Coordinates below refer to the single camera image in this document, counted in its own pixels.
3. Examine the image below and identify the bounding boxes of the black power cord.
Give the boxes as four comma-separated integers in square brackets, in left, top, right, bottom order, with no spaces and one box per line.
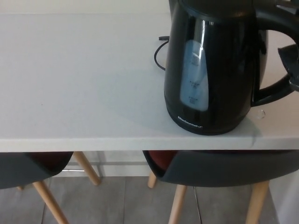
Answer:
[154,35,170,70]

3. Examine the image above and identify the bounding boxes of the black electric kettle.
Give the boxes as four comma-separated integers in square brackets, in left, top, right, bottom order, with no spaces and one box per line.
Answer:
[163,0,299,136]

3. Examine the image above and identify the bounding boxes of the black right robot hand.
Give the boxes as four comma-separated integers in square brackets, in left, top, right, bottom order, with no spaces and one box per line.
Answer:
[274,0,299,92]

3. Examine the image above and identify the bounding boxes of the grey chair with wooden legs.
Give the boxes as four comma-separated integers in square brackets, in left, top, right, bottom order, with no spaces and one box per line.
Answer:
[142,150,299,224]
[0,151,101,224]

